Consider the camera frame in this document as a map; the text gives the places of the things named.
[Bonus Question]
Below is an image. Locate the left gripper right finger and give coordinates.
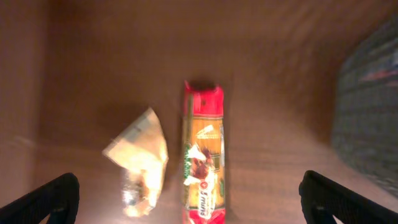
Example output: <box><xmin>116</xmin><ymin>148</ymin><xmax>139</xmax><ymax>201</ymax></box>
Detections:
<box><xmin>299</xmin><ymin>170</ymin><xmax>397</xmax><ymax>224</ymax></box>

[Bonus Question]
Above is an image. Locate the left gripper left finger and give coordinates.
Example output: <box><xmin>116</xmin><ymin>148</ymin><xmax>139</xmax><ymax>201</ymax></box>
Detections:
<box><xmin>1</xmin><ymin>172</ymin><xmax>80</xmax><ymax>224</ymax></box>

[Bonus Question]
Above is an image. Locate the clear bag of rice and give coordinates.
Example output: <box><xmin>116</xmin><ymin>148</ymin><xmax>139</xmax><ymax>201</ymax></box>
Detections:
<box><xmin>103</xmin><ymin>108</ymin><xmax>169</xmax><ymax>217</ymax></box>

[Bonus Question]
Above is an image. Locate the grey plastic basket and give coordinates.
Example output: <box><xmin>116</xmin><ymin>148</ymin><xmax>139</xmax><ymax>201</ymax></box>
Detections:
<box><xmin>331</xmin><ymin>16</ymin><xmax>397</xmax><ymax>197</ymax></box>

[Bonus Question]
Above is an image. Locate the red spaghetti packet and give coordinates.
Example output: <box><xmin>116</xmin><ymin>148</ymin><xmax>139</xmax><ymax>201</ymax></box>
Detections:
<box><xmin>182</xmin><ymin>82</ymin><xmax>226</xmax><ymax>224</ymax></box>

